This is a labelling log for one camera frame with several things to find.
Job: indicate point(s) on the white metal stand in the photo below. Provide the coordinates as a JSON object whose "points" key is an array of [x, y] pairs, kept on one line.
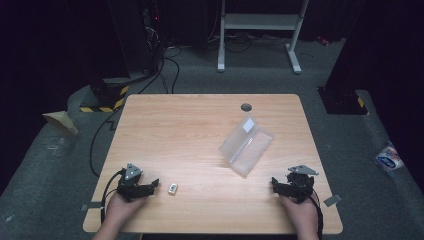
{"points": [[260, 23]]}

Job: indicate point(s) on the grey tape strip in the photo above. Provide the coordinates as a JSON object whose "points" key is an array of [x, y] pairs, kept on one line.
{"points": [[91, 206], [332, 200]]}

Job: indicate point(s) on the person's left hand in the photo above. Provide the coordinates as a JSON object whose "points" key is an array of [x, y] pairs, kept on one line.
{"points": [[121, 210]]}

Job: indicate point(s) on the black yellow striped stand base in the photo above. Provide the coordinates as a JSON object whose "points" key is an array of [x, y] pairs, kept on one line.
{"points": [[106, 96], [345, 101]]}

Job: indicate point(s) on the dark equipment rack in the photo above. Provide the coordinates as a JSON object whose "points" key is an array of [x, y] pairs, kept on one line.
{"points": [[136, 33]]}

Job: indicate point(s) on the beige cardboard piece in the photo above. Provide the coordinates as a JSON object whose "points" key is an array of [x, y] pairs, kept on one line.
{"points": [[61, 121]]}

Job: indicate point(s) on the person's right hand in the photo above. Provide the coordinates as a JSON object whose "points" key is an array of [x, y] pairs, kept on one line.
{"points": [[300, 213]]}

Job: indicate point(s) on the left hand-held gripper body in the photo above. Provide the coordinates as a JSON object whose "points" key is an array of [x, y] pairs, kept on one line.
{"points": [[130, 180]]}

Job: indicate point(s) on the small white eraser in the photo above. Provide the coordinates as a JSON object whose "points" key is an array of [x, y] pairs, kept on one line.
{"points": [[172, 188]]}

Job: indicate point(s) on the clear plastic case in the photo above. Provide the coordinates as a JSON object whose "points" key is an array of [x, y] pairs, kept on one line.
{"points": [[246, 146]]}

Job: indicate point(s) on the white blue tissue packet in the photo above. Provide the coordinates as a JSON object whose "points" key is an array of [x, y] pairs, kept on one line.
{"points": [[389, 159]]}

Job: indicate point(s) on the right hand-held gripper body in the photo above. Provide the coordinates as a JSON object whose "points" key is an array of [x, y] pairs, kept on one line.
{"points": [[299, 183]]}

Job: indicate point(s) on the small red object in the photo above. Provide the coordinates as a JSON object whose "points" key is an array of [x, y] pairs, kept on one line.
{"points": [[322, 40]]}

